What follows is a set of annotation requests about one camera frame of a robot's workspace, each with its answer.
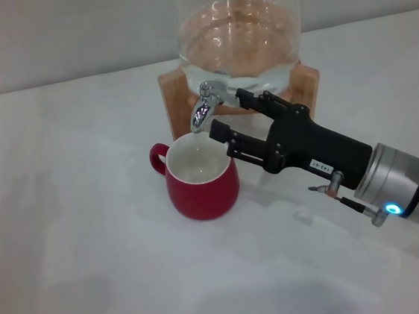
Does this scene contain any clear glass dispenser jar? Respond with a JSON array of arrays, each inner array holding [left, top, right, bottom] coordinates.
[[172, 0, 312, 114]]

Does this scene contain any red ceramic cup white inside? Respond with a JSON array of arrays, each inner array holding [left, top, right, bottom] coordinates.
[[147, 128, 245, 226]]

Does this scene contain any black cable with metal plugs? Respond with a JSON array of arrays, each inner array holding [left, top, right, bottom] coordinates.
[[306, 166, 391, 235]]

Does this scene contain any chrome faucet tap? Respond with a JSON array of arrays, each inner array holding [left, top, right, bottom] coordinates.
[[186, 78, 244, 136]]

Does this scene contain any wooden dispenser stand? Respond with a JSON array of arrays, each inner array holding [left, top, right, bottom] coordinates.
[[149, 0, 326, 142]]

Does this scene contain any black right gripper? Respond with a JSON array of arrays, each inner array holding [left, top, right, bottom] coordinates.
[[204, 74, 379, 206]]

